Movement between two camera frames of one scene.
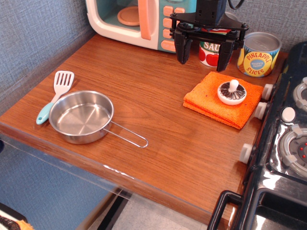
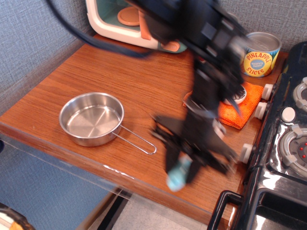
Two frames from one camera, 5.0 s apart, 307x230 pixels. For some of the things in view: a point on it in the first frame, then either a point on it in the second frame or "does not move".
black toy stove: (275, 190) does not move
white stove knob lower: (245, 153) does not move
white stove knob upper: (266, 91) does not move
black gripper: (208, 22) to (199, 136)
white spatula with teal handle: (63, 81) to (177, 178)
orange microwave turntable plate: (129, 15) does not move
